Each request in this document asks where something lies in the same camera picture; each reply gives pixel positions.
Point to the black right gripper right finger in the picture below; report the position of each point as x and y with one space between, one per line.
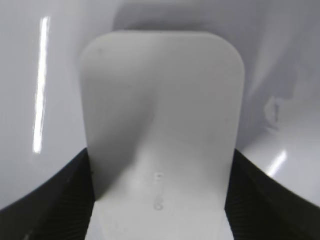
259 208

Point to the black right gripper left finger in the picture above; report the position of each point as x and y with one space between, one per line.
60 209

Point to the white rectangular eraser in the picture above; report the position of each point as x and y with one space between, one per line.
161 111

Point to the grey framed whiteboard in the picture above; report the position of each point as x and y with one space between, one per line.
41 123

